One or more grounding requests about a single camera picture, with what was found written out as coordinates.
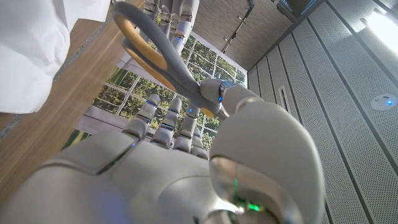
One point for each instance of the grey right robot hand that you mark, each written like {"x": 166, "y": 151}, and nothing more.
{"x": 186, "y": 180}

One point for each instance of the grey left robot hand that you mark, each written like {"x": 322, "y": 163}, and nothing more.
{"x": 186, "y": 18}

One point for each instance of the white paper sheet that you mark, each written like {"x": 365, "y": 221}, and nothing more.
{"x": 28, "y": 46}

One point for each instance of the printed window forest backdrop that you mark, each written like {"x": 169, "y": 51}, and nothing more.
{"x": 140, "y": 90}

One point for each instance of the bright ceiling lamp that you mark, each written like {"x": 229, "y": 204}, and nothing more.
{"x": 384, "y": 28}

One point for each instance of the round white ceiling sensor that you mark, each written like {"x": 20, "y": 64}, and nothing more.
{"x": 384, "y": 102}

